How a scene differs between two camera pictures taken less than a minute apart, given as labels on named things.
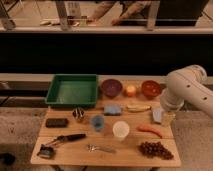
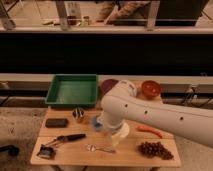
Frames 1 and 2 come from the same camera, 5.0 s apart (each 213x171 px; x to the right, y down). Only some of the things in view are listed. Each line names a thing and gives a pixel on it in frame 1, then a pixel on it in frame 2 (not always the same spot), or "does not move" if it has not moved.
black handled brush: x=48 y=151 does not move
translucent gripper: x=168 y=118 to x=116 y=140
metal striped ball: x=78 y=113 does not move
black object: x=7 y=158 to x=11 y=150
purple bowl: x=111 y=87 does not move
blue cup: x=98 y=122 does not move
